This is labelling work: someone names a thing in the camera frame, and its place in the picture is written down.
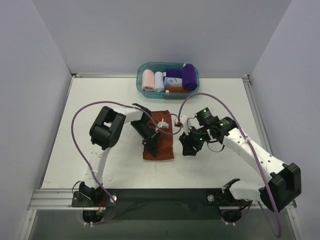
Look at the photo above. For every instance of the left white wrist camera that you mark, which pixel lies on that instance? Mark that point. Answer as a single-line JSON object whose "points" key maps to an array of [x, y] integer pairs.
{"points": [[163, 124]]}

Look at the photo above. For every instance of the aluminium right side rail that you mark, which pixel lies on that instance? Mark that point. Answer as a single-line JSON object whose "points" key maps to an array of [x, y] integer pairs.
{"points": [[245, 171]]}

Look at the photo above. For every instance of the aluminium rail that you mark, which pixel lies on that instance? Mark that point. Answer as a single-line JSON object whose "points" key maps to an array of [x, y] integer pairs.
{"points": [[60, 199], [245, 171]]}

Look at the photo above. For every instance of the pink rolled towel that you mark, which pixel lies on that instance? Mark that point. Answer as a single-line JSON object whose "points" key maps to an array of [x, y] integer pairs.
{"points": [[148, 80]]}

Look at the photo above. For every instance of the light blue rolled towel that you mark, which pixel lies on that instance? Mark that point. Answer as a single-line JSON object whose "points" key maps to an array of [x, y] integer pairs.
{"points": [[159, 82]]}

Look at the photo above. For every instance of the white patterned rolled towel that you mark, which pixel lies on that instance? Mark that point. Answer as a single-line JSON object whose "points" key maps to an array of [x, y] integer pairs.
{"points": [[172, 81]]}

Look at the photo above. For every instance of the brown rolled towel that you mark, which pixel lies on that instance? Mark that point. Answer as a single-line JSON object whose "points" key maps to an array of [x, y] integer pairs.
{"points": [[175, 89]]}

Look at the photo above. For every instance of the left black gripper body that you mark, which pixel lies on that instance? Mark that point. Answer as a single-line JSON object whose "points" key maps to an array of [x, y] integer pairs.
{"points": [[150, 138]]}

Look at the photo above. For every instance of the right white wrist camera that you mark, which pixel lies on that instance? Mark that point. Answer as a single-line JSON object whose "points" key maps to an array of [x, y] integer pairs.
{"points": [[184, 122]]}

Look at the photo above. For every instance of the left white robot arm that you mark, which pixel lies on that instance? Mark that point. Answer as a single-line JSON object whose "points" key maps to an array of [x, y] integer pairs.
{"points": [[104, 134]]}

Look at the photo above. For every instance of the aluminium front rail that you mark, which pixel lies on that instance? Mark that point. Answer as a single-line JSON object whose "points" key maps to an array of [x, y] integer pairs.
{"points": [[60, 199]]}

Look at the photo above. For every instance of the teal plastic basket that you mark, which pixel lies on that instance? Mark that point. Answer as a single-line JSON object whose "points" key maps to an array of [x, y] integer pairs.
{"points": [[160, 66]]}

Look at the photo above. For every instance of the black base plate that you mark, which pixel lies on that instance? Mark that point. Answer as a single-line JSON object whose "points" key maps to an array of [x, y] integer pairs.
{"points": [[158, 205]]}

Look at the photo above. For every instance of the purple folded towel in basket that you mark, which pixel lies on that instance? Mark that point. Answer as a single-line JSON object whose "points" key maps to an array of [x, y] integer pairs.
{"points": [[173, 73]]}

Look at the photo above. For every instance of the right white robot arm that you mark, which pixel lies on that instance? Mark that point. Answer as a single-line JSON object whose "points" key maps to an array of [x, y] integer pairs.
{"points": [[282, 181]]}

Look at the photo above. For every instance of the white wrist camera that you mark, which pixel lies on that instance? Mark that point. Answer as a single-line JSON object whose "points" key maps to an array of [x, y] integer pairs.
{"points": [[184, 122], [163, 124]]}

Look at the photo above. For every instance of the purple towel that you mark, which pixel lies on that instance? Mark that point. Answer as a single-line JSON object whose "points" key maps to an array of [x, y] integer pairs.
{"points": [[189, 77], [173, 73]]}

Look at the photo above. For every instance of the brown towel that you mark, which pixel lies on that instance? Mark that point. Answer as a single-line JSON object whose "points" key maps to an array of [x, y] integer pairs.
{"points": [[175, 89], [165, 141]]}

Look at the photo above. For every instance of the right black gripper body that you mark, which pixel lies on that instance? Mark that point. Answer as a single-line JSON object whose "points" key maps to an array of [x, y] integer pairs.
{"points": [[191, 141]]}

